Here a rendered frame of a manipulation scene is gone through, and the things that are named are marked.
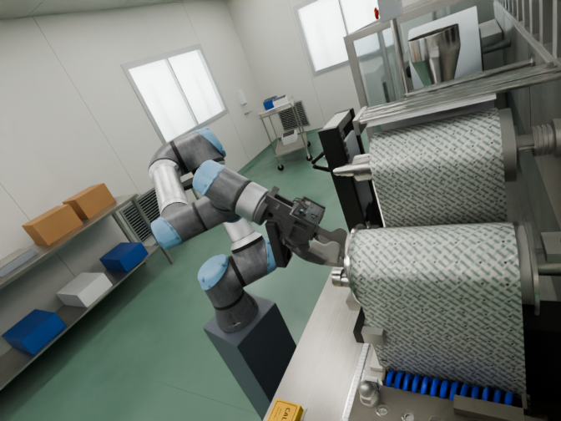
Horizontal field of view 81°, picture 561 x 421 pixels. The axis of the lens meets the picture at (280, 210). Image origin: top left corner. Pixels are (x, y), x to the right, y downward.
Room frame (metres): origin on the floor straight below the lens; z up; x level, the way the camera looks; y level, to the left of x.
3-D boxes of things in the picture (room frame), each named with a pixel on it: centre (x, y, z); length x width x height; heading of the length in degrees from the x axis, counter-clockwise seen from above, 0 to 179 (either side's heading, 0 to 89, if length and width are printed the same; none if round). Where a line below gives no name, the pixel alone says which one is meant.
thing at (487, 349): (0.38, -0.17, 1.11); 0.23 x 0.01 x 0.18; 54
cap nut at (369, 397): (0.40, -0.02, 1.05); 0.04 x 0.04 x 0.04
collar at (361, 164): (0.71, -0.23, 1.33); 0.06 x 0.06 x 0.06; 54
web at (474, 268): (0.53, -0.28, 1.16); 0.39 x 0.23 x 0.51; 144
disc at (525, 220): (0.35, -0.31, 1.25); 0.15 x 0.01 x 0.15; 144
